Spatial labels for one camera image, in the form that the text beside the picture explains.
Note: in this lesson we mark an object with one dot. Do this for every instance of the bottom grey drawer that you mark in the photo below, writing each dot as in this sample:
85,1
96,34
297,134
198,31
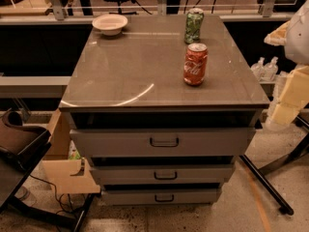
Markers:
161,197

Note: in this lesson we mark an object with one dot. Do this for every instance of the red coke can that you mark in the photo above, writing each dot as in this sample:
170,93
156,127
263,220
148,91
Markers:
195,62

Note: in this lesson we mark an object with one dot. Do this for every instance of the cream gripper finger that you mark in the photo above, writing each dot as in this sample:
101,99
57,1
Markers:
278,36
293,97

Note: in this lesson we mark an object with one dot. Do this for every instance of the clear plastic bottle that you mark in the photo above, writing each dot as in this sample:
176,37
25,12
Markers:
257,68
270,70

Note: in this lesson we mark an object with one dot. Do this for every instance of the middle grey drawer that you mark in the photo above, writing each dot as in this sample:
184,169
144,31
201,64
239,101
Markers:
162,174

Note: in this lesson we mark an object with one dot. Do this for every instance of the white paper bowl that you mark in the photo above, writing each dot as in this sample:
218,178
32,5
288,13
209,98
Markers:
110,24

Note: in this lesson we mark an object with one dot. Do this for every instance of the green soda can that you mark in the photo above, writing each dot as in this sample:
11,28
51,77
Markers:
194,20

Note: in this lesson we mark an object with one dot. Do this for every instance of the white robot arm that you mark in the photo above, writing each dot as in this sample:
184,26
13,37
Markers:
296,49

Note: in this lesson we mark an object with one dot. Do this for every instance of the black chair left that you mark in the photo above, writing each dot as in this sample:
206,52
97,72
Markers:
21,149

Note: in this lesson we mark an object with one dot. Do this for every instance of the cardboard box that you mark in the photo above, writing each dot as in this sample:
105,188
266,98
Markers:
70,176

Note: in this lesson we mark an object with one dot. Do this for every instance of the black metal stand leg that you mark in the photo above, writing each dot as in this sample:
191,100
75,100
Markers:
272,153

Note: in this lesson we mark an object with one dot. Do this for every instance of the grey drawer cabinet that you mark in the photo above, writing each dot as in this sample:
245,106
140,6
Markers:
135,82

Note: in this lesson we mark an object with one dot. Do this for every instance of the top grey drawer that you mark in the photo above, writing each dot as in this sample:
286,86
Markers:
162,143

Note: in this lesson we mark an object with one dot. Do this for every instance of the grey drawer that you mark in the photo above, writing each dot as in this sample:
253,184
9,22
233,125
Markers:
162,174
161,197
162,143

